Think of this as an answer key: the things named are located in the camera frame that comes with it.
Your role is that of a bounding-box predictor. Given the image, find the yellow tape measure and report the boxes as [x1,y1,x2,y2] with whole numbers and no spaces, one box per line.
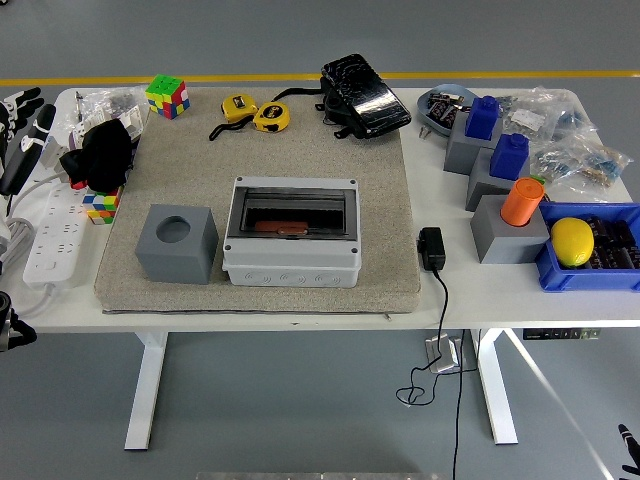
[252,101,291,134]
[208,94,259,142]

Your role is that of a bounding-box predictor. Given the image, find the smoky transparent box lid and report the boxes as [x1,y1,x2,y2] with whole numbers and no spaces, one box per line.
[234,185,359,243]

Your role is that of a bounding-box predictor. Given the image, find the grey electrical junction box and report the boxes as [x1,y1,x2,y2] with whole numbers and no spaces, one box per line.
[221,176,362,289]

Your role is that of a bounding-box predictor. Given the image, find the shiny black pouch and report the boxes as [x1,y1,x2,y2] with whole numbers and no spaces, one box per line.
[272,53,413,140]

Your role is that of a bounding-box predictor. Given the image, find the blue plastic block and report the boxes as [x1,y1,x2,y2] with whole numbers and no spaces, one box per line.
[464,95,504,141]
[489,132,531,182]

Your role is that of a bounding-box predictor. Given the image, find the black table control panel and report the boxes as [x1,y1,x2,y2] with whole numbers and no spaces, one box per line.
[523,327,602,341]

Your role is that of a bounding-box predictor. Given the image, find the black adapter cord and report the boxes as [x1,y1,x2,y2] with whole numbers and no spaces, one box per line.
[396,267,451,407]

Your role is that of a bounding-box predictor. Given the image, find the large colourful puzzle cube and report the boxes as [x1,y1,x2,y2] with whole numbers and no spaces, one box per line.
[145,74,191,121]

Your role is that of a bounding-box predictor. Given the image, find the blue plastic bin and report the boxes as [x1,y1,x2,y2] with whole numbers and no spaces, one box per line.
[534,201,640,293]

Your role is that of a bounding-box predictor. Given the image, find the orange cylinder battery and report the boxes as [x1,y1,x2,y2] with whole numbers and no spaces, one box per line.
[254,219,310,237]
[500,177,545,228]

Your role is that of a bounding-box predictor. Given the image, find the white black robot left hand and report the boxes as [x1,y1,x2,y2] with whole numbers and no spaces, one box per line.
[0,88,57,197]

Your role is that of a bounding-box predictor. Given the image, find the white circuit breaker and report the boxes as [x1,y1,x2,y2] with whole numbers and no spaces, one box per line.
[42,135,69,172]

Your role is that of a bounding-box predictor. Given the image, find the black hanging cable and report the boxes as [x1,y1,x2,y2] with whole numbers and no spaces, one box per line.
[451,328,481,480]

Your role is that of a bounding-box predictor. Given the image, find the dark electronic parts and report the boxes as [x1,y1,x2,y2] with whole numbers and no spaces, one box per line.
[426,92,461,129]

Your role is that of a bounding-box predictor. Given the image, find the black capacitors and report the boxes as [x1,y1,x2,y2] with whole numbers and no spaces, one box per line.
[582,214,640,271]

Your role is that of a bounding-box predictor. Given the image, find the small colourful puzzle cube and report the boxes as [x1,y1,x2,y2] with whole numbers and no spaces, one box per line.
[82,187,124,226]

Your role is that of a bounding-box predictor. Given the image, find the blue-grey shallow tray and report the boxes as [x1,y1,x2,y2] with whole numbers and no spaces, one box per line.
[416,83,484,139]

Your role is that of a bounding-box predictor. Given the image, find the white power strip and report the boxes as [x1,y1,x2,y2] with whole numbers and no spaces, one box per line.
[22,185,92,290]

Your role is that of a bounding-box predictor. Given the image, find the black cloth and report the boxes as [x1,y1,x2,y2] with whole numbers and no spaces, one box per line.
[58,118,140,195]

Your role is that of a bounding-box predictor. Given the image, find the clear bag of parts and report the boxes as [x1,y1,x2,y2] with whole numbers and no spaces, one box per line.
[79,87,151,126]
[529,134,635,190]
[499,85,599,146]

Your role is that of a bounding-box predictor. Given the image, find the white packaged parts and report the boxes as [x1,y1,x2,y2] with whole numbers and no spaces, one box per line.
[67,107,109,150]

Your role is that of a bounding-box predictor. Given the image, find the black power adapter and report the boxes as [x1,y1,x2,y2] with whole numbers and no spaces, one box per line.
[417,226,447,272]

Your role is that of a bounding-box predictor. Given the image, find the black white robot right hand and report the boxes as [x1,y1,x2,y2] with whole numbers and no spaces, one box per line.
[618,423,640,479]

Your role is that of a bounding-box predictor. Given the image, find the white socket part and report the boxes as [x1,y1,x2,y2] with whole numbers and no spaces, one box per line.
[118,107,145,142]

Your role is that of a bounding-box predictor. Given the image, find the yellow lemon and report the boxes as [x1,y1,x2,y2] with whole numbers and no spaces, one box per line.
[550,217,596,269]

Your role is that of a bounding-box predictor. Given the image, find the grey holder block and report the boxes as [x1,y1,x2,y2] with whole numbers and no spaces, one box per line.
[465,147,531,213]
[470,193,551,265]
[443,117,501,176]
[134,203,220,286]

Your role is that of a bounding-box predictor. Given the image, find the silver floor socket box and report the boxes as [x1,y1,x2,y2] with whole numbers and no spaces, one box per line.
[424,335,464,375]

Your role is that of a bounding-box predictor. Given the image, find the white table leg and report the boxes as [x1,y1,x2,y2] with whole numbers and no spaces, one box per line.
[472,328,519,446]
[123,330,170,451]

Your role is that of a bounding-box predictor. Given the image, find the grey-brown mat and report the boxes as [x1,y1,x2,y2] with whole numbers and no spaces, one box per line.
[94,88,422,315]

